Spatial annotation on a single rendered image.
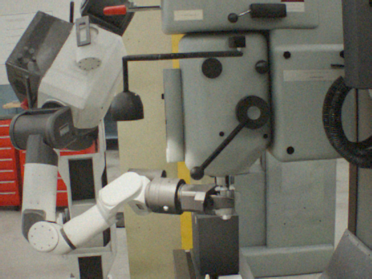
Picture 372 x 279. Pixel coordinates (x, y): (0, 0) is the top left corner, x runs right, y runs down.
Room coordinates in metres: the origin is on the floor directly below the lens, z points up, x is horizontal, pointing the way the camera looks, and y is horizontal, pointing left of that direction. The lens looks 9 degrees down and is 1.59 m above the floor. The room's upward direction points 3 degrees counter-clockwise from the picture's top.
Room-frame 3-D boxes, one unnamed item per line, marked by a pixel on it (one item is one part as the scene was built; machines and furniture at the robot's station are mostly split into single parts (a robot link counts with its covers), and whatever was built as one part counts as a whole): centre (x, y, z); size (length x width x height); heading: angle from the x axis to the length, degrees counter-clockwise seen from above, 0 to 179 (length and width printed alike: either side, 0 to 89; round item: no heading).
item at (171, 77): (1.34, 0.02, 1.45); 0.04 x 0.04 x 0.21; 3
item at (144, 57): (1.20, 0.08, 1.58); 0.17 x 0.01 x 0.01; 30
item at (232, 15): (1.22, -0.16, 1.66); 0.12 x 0.04 x 0.04; 93
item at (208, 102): (1.35, -0.09, 1.47); 0.21 x 0.19 x 0.32; 3
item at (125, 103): (1.28, 0.12, 1.48); 0.07 x 0.07 x 0.06
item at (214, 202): (1.32, -0.07, 1.24); 0.06 x 0.02 x 0.03; 68
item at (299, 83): (1.36, -0.28, 1.47); 0.24 x 0.19 x 0.26; 3
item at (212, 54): (1.16, -0.04, 1.58); 0.17 x 0.01 x 0.01; 107
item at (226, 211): (1.35, -0.09, 1.23); 0.05 x 0.05 x 0.05
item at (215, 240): (1.76, -0.07, 1.02); 0.22 x 0.12 x 0.20; 5
